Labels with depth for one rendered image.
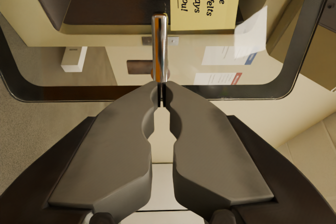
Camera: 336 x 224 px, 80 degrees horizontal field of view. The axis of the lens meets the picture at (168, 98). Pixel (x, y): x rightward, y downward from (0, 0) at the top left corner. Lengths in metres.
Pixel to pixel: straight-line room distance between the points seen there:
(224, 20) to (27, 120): 0.40
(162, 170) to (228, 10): 2.97
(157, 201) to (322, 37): 2.89
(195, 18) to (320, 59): 0.24
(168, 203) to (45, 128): 2.68
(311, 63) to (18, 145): 0.54
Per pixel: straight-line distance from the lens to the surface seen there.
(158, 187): 3.11
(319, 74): 0.44
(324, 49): 0.41
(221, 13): 0.26
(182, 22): 0.25
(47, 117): 0.54
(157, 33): 0.20
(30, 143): 0.49
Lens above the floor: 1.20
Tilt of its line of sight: 2 degrees up
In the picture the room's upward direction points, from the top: 89 degrees clockwise
